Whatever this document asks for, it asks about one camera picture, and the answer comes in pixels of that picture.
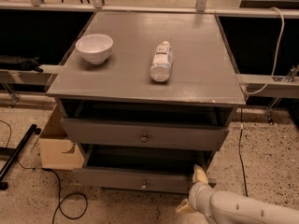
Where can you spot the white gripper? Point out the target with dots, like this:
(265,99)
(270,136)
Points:
(198,195)

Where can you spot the grey drawer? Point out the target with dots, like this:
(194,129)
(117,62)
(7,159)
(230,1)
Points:
(137,134)
(140,168)

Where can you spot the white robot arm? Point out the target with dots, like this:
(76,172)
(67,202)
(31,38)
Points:
(225,207)

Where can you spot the grey drawer cabinet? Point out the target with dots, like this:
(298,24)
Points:
(203,89)

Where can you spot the grey top drawer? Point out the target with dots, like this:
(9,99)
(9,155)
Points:
(137,134)

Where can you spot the clear plastic bottle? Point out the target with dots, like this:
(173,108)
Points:
(160,70)

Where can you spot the cardboard box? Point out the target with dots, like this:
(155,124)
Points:
(56,150)

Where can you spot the white ceramic bowl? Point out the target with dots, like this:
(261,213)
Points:
(95,48)

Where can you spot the black metal stand leg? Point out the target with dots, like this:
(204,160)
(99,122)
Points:
(11,154)

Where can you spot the black cloth bag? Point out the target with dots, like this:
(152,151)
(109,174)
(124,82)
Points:
(19,63)

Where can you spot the metal frame rail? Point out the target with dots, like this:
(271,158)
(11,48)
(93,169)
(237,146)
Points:
(140,6)

